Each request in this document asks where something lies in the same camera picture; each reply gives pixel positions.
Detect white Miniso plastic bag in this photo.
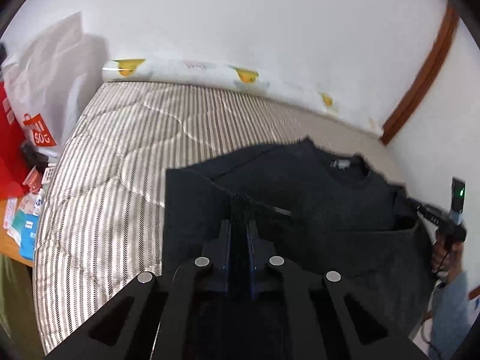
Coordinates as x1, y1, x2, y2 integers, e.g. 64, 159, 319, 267
2, 12, 107, 158

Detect black sweatshirt with white letters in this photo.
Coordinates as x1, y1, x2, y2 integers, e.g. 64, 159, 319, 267
162, 139, 434, 335

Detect blue sleeve right forearm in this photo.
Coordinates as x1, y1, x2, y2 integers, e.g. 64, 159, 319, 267
428, 271, 473, 359

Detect striped beige mattress quilt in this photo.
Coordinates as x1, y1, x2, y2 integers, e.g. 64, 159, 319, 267
33, 82, 403, 352

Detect green bed sheet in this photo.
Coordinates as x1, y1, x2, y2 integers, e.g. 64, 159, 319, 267
1, 254, 45, 359

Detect wooden bedside table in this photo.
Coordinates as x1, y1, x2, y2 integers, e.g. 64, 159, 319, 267
0, 200, 33, 267

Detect red paper shopping bag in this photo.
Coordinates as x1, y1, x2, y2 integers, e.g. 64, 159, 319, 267
0, 82, 30, 200

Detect brown wooden door frame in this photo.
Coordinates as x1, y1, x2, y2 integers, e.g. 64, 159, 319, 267
380, 2, 460, 146

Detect papers and packets on table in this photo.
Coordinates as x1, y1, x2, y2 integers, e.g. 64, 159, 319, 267
3, 141, 56, 262

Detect rolled white mat yellow ducks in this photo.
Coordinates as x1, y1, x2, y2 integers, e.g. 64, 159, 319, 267
103, 58, 383, 138

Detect person's right hand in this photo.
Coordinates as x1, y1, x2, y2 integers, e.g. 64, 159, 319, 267
432, 235, 464, 284

